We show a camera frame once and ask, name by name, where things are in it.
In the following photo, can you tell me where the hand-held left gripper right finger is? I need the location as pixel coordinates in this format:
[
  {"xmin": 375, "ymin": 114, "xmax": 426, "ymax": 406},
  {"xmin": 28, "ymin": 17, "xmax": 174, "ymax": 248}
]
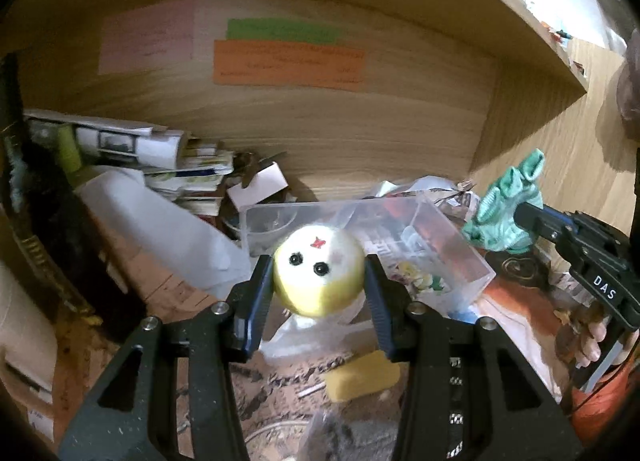
[{"xmin": 364, "ymin": 254, "xmax": 586, "ymax": 461}]

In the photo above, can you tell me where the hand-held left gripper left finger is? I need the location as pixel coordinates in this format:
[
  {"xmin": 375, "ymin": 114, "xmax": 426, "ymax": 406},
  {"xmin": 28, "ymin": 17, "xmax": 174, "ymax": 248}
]
[{"xmin": 58, "ymin": 255, "xmax": 275, "ymax": 461}]

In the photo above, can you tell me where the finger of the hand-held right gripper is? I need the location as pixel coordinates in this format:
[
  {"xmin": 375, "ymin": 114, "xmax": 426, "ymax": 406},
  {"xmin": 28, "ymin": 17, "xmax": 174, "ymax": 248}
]
[{"xmin": 514, "ymin": 203, "xmax": 571, "ymax": 248}]

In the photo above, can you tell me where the green knitted cloth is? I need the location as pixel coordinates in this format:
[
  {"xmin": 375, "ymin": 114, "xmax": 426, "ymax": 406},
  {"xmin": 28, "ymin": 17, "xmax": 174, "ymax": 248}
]
[{"xmin": 461, "ymin": 149, "xmax": 547, "ymax": 255}]

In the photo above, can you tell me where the clear plastic box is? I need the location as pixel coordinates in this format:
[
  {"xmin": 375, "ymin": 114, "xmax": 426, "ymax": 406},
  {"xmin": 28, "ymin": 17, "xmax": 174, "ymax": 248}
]
[{"xmin": 239, "ymin": 195, "xmax": 497, "ymax": 318}]

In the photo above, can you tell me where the yellow plush ball with eyes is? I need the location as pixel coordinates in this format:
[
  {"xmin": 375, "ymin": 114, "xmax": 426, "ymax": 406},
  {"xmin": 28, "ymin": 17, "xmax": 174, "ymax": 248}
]
[{"xmin": 272, "ymin": 224, "xmax": 365, "ymax": 319}]

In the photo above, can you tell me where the person's right hand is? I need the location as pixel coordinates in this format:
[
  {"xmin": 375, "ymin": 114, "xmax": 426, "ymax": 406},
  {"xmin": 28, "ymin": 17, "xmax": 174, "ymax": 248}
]
[{"xmin": 554, "ymin": 306, "xmax": 612, "ymax": 370}]

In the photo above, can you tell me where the white plastic bag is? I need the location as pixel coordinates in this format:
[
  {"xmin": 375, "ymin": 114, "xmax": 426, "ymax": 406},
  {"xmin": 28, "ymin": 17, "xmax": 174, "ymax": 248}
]
[{"xmin": 260, "ymin": 286, "xmax": 381, "ymax": 367}]

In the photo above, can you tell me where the yellow sponge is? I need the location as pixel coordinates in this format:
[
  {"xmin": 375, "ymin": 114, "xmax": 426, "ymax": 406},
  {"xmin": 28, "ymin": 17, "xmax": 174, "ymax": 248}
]
[{"xmin": 320, "ymin": 352, "xmax": 402, "ymax": 403}]

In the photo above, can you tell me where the small white cardboard box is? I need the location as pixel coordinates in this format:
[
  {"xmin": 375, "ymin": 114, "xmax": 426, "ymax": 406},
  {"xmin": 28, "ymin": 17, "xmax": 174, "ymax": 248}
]
[{"xmin": 226, "ymin": 161, "xmax": 290, "ymax": 210}]

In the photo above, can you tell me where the white plastic sheet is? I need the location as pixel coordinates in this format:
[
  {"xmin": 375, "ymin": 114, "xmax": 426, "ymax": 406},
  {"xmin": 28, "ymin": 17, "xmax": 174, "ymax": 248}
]
[{"xmin": 75, "ymin": 167, "xmax": 253, "ymax": 302}]

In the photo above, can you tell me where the stack of papers and booklets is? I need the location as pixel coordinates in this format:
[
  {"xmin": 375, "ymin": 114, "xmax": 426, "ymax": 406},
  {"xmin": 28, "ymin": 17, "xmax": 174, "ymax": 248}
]
[{"xmin": 24, "ymin": 109, "xmax": 237, "ymax": 216}]

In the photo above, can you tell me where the orange paper note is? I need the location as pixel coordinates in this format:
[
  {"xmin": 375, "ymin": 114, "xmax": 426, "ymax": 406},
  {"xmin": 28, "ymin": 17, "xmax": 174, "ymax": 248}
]
[{"xmin": 212, "ymin": 40, "xmax": 367, "ymax": 92}]

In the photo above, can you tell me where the wooden shelf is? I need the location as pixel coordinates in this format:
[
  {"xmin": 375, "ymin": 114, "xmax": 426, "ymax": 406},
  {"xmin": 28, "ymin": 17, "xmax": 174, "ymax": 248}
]
[{"xmin": 15, "ymin": 0, "xmax": 591, "ymax": 202}]

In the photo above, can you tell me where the green paper note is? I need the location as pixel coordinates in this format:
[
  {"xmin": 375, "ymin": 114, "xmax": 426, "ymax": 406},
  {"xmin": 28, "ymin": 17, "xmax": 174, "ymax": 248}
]
[{"xmin": 225, "ymin": 18, "xmax": 347, "ymax": 46}]

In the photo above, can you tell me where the pink paper note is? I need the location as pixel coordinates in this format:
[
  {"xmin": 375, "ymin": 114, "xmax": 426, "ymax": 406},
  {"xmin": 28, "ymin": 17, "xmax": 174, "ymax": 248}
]
[{"xmin": 98, "ymin": 5, "xmax": 196, "ymax": 76}]

